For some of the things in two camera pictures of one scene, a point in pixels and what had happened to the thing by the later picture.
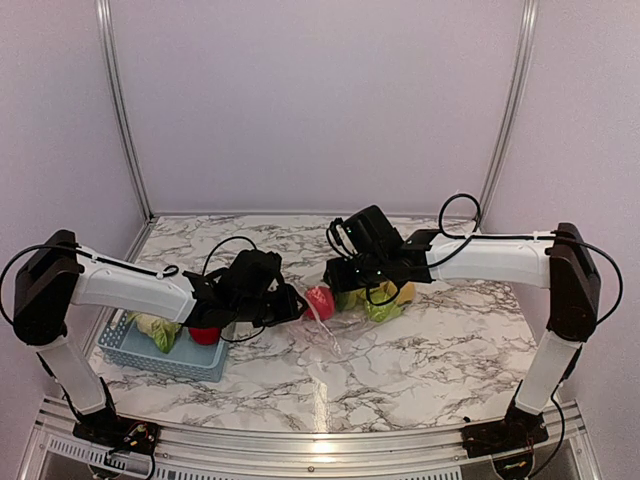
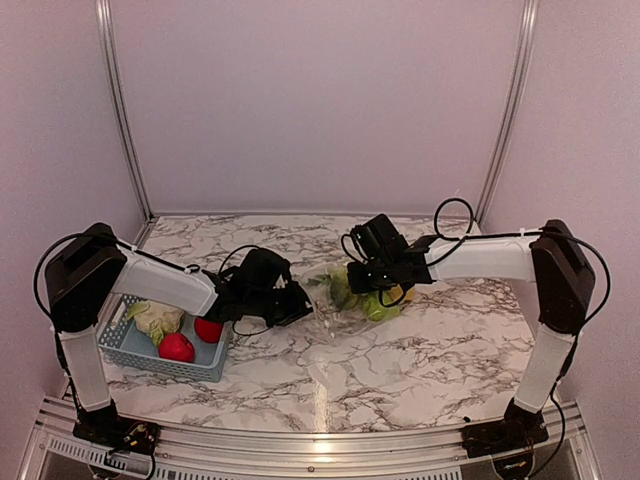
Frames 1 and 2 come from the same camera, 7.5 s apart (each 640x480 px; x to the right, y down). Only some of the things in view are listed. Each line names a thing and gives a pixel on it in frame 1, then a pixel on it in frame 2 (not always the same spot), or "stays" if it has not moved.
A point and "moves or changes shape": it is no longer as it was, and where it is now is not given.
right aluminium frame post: x=508 y=129 stays
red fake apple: x=320 y=303 -> x=176 y=346
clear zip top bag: x=344 y=316 moves or changes shape
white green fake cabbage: x=164 y=332 stays
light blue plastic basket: x=124 y=341 stays
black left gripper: x=289 y=308 stays
